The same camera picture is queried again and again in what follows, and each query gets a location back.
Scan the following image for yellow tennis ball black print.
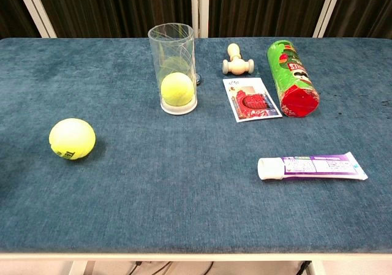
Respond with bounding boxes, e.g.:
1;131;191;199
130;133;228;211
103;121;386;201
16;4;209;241
48;118;97;160

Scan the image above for plain yellow tennis ball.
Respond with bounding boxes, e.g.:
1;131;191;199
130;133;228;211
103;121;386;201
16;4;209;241
160;72;195;107

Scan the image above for clear plastic ball tube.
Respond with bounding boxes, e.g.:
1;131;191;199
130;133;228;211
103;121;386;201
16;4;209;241
148;23;198;116

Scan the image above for blue velvet table cloth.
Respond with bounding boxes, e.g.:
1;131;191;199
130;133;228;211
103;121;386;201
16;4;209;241
0;37;392;254

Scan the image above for red picture postcard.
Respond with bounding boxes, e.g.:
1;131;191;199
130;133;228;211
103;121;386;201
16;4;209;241
222;77;283;123

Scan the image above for wooden roller massager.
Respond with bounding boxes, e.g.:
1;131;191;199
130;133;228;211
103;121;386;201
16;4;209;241
222;43;255;75

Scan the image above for green Pringles can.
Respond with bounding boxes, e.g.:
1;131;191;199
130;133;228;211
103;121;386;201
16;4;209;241
266;39;320;118

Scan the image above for purple white toothpaste tube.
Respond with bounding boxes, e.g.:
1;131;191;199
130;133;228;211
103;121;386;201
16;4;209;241
257;151;369;181

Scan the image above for dark pleated curtain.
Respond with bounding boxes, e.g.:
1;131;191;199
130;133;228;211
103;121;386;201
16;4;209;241
0;0;392;39

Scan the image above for white table leg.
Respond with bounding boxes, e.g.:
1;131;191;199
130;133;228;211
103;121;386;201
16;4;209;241
306;260;326;275
68;260;96;275

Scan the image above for white frame post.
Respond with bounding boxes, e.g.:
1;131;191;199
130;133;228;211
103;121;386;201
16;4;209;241
312;0;345;39
190;0;209;39
13;0;58;39

